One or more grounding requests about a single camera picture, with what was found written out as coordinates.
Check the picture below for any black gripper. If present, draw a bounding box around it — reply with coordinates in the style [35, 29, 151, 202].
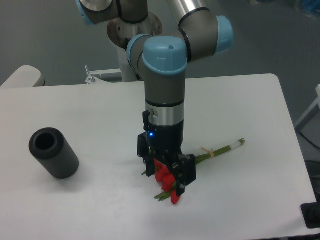
[137, 110, 196, 196]

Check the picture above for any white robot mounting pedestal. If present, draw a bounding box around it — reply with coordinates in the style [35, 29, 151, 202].
[84, 12, 163, 86]

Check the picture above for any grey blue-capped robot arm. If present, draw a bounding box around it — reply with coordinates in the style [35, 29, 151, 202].
[76, 0, 234, 196]

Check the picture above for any white furniture at right edge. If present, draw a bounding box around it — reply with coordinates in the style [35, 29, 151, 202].
[294, 85, 320, 132]

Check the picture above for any beige chair back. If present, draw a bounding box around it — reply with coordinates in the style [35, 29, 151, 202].
[0, 65, 46, 89]

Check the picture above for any black floor cable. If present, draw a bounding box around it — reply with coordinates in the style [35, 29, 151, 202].
[298, 128, 320, 150]

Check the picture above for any black box at table edge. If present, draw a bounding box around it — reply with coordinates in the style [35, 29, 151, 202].
[300, 202, 320, 229]

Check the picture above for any black ribbed cylindrical vase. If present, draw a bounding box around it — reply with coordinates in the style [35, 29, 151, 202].
[28, 127, 80, 179]

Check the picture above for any red tulip flower bunch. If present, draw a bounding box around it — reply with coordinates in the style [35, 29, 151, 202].
[150, 138, 246, 205]

